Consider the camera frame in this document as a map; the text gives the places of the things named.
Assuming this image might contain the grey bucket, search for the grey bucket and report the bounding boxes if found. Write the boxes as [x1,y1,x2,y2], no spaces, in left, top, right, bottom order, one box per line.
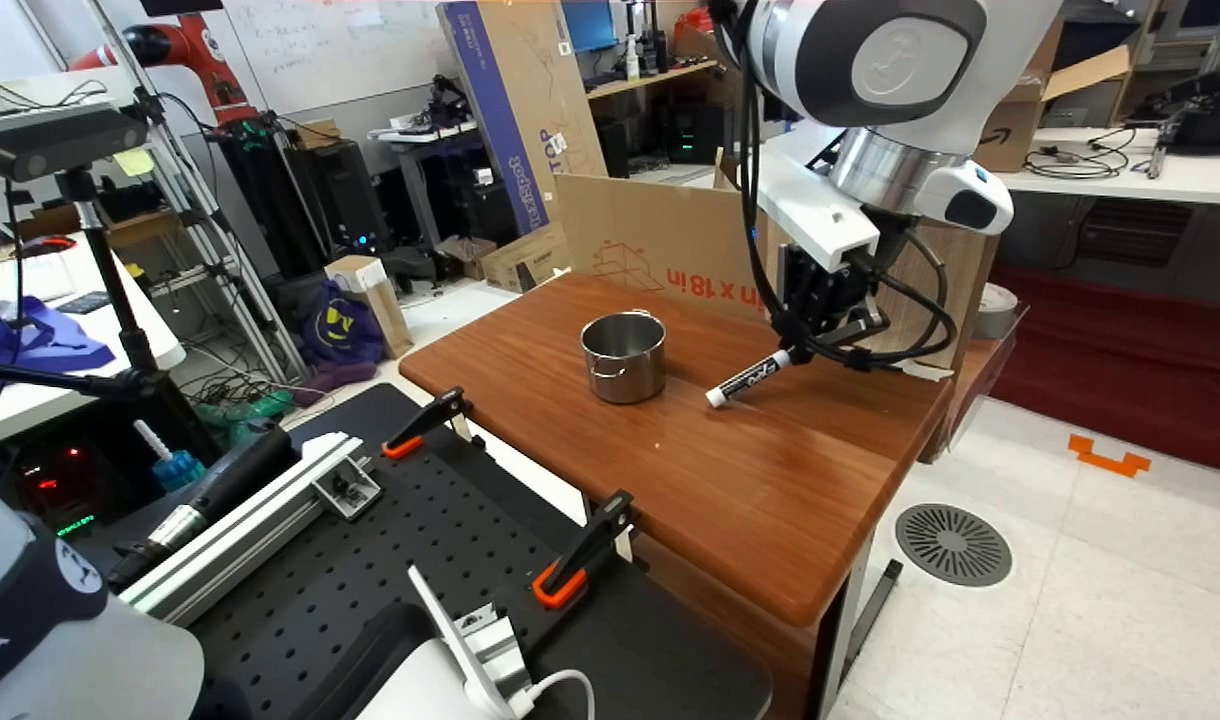
[970,281,1029,344]

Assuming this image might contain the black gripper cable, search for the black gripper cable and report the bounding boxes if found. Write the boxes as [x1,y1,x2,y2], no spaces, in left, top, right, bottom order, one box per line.
[727,53,961,380]

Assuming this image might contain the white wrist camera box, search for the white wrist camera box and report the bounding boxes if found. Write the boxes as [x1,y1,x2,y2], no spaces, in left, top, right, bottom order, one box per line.
[755,155,889,277]

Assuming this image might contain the black tripod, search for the black tripod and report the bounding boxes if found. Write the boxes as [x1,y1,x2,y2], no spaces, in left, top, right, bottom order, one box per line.
[0,163,227,465]

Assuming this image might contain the small tan cardboard box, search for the small tan cardboard box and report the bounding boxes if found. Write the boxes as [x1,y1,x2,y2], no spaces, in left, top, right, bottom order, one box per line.
[318,251,415,360]

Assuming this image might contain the open Amazon cardboard box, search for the open Amazon cardboard box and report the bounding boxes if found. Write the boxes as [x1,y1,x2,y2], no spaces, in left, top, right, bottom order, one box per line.
[970,37,1134,175]

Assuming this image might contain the black perforated base board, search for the black perforated base board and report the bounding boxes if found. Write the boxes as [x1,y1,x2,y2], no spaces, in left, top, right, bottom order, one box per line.
[183,380,780,720]

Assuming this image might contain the flat cardboard sheet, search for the flat cardboard sheet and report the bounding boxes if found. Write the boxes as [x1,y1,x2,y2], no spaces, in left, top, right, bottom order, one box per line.
[546,170,1007,380]

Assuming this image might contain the low cardboard box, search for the low cardboard box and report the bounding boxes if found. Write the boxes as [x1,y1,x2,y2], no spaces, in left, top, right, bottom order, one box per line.
[477,220,570,296]

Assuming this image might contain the black cylinder white tip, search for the black cylinder white tip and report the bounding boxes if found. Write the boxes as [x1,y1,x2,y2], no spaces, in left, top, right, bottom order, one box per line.
[145,425,303,555]

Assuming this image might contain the small white table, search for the small white table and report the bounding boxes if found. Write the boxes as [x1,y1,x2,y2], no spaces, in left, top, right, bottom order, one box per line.
[0,233,189,457]

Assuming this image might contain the black rod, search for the black rod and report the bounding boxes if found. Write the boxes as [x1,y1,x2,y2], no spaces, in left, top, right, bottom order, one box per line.
[835,555,906,670]

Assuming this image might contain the long white table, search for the long white table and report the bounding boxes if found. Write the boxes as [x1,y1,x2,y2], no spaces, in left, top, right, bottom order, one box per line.
[993,124,1220,210]

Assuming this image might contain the white cable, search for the white cable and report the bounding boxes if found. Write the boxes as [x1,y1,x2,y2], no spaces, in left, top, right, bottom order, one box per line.
[503,662,600,720]

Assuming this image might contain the torn tape strip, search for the torn tape strip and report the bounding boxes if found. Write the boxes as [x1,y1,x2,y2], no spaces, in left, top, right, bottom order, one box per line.
[842,341,961,387]

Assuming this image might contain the green object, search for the green object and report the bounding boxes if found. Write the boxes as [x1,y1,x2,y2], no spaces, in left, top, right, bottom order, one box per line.
[214,387,300,453]

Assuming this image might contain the silver metal bracket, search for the silver metal bracket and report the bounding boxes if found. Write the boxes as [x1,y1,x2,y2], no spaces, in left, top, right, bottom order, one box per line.
[404,562,541,720]

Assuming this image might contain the black camera on tripod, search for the black camera on tripod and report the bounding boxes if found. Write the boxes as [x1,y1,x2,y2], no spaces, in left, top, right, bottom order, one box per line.
[0,99,156,183]

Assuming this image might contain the blue brush white handle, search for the blue brush white handle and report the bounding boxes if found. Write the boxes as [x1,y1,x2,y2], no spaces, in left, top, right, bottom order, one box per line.
[129,415,210,500]

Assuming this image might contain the tall cardboard box purple side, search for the tall cardboard box purple side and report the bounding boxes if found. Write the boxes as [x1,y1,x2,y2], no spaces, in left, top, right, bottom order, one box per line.
[437,0,613,239]

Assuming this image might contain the metal shelf rack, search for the metal shelf rack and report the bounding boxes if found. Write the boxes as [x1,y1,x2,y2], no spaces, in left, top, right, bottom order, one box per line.
[88,0,310,391]

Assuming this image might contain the black orange clamp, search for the black orange clamp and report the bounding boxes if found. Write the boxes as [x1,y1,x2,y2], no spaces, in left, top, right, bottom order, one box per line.
[376,385,477,466]
[527,488,638,614]

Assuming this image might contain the grey cables bundle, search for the grey cables bundle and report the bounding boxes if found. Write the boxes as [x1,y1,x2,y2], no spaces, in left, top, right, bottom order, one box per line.
[1024,124,1173,183]

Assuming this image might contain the brown wooden desk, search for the brown wooden desk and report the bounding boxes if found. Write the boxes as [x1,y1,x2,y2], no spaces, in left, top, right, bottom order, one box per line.
[396,269,1024,720]

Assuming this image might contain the purple cloth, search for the purple cloth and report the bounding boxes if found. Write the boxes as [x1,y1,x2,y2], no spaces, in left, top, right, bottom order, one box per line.
[0,282,115,391]

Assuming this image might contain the utensil with red handle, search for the utensil with red handle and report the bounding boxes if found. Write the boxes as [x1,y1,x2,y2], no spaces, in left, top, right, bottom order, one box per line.
[698,344,794,411]

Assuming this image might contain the steel metal cup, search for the steel metal cup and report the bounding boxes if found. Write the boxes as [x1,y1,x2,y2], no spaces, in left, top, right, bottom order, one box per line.
[577,306,673,407]

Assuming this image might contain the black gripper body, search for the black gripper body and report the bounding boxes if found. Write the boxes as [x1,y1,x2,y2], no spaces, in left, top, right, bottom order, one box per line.
[780,239,889,329]

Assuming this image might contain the round grey floor drain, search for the round grey floor drain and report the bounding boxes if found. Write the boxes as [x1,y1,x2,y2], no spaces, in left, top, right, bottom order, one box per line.
[892,500,1018,590]

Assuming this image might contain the purple bag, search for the purple bag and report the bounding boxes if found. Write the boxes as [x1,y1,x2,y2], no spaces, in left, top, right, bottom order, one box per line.
[291,271,391,380]

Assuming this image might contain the red power tool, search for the red power tool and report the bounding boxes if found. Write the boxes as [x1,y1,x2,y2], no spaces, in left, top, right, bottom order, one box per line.
[124,6,261,133]

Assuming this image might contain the black box red lights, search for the black box red lights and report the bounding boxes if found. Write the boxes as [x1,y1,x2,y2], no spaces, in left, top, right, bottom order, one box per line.
[0,418,151,539]

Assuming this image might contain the silver aluminium rail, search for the silver aluminium rail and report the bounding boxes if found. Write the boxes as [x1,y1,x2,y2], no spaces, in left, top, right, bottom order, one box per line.
[115,426,387,626]

